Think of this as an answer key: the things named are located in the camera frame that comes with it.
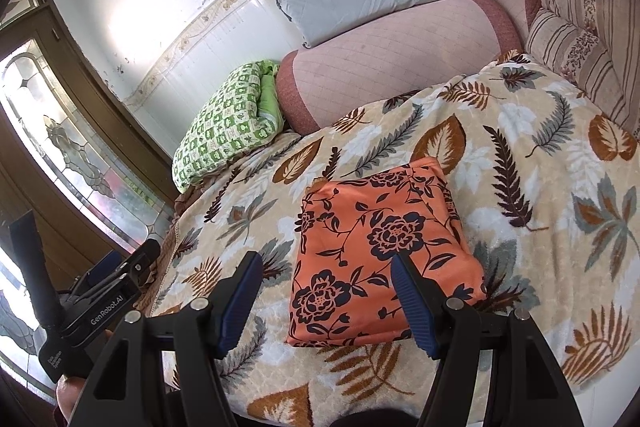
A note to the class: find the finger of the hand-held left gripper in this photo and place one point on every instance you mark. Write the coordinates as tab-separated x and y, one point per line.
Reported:
142	254
102	268

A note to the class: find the pink quilted bolster cushion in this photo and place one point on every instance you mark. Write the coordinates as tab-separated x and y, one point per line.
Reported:
400	52

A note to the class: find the person's left hand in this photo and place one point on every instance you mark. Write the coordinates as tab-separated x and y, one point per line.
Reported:
67	399

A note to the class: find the orange floral garment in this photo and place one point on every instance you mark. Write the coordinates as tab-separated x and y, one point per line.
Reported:
380	252

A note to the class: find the striped floral pillow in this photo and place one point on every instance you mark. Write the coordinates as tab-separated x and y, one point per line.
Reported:
590	37

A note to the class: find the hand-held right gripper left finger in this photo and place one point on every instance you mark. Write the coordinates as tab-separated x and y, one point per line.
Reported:
241	302

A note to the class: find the wooden door with stained glass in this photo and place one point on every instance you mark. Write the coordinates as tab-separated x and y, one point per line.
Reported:
75	147

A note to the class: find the green checked quilt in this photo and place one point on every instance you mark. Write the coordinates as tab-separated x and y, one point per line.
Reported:
225	122

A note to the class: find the leaf print blanket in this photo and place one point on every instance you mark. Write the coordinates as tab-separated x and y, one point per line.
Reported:
525	187

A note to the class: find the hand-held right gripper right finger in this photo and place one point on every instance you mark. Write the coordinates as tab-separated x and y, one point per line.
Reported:
416	309

